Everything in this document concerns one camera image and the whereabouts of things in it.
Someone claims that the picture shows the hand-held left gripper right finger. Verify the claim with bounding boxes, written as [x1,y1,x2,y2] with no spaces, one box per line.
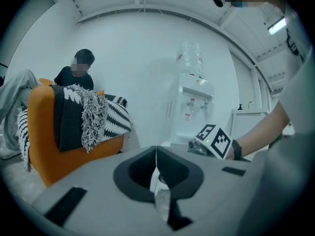
[156,146,252,236]

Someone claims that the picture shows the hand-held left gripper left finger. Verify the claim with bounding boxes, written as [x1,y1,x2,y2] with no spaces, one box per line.
[34,146,173,236]

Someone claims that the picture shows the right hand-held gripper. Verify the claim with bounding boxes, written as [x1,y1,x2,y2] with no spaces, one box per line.
[188,123,233,160]

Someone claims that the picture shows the white water dispenser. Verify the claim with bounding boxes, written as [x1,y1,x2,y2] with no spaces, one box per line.
[165,72,215,148]

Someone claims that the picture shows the person's right forearm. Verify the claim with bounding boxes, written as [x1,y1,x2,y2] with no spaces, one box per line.
[240,100,290,158]

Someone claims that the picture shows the white vanity cabinet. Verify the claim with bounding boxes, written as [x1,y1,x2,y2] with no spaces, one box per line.
[231,108,295,148]

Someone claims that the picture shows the clear water jug red label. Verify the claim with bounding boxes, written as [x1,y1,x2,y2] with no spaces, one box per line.
[175,41,205,80]

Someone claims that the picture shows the black wristband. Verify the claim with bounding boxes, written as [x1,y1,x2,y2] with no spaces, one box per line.
[231,140,243,161]

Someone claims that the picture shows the orange sofa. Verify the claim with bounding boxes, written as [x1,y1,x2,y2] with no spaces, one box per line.
[26,77,126,188]

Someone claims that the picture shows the shaggy grey throw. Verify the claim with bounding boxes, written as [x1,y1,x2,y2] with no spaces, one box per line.
[71,83,109,154]

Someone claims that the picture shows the black patterned blanket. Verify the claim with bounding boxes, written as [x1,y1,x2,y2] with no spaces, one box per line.
[50,84,87,153]

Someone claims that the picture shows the black white striped blanket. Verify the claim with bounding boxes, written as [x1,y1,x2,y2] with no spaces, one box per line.
[15,93,133,173]

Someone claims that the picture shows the long ceiling light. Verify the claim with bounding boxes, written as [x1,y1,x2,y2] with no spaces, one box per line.
[267,17,287,35]

